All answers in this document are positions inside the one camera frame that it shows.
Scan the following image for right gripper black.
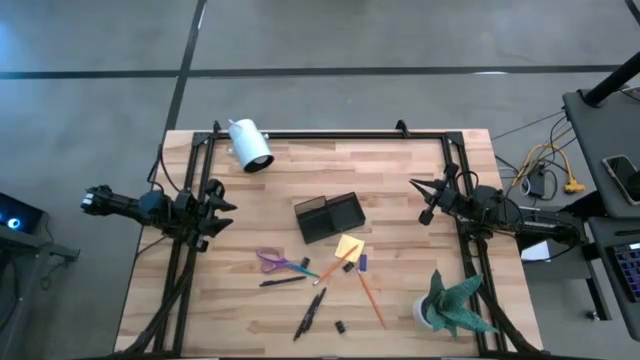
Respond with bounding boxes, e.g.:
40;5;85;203
409;162;474;227

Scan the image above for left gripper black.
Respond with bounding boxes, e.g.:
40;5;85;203
172;178;238;253

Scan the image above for purple handled scissors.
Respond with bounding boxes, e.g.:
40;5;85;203
255;247;321;280

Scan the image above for plain black pen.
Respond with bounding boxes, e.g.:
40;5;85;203
258;275;308;289

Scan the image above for yellow sticky note pad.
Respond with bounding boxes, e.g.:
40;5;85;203
334;233;367;264

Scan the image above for black mesh desk organizer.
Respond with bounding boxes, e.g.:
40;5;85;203
293;191;367;246

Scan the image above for black pen white scale print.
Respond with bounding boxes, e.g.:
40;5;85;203
301;286;328;332
292;293;321;343

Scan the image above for black power adapter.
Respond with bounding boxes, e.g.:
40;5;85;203
527;162;548;199

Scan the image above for green plant in white pot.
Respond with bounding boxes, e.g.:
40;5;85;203
411;269;500;339

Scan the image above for white paper sheet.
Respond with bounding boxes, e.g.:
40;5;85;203
519;239;552;264

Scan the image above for grey side desk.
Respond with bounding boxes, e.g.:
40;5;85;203
561;87;640;220

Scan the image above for dark grey keyboard desk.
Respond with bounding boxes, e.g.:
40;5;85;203
587;216;640;342

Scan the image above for black smartphone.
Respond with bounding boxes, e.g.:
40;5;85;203
601;154;640;207

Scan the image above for dark grey equipment cart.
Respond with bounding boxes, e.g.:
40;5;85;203
0;223;81;360

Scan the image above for black computer tower blue light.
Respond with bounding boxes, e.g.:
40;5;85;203
0;191;44;235

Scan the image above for black round pole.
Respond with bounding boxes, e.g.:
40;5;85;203
582;51;640;108

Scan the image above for backlit keyboard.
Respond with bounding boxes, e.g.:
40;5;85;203
606;242;640;304

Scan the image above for black aluminium table frame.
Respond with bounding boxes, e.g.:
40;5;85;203
113;118;546;359

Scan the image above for yellow cable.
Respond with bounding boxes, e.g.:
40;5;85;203
510;141;587;196

